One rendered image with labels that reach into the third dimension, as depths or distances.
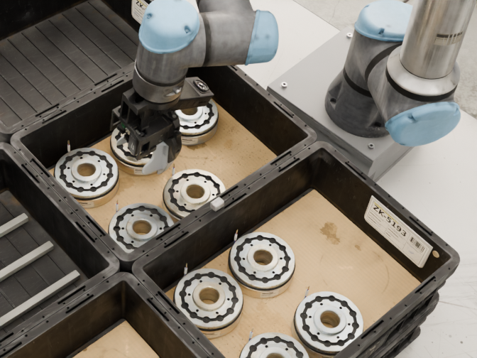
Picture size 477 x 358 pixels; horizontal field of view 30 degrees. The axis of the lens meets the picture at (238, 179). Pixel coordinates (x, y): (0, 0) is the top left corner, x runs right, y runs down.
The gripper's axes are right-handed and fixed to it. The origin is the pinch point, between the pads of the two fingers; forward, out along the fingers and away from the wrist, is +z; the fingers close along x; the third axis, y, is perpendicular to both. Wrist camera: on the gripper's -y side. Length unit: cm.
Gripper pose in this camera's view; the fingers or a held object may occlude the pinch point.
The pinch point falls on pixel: (152, 155)
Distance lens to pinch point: 148.9
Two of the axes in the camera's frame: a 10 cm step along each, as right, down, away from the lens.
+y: -7.3, 4.7, -4.9
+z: -2.0, 5.4, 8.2
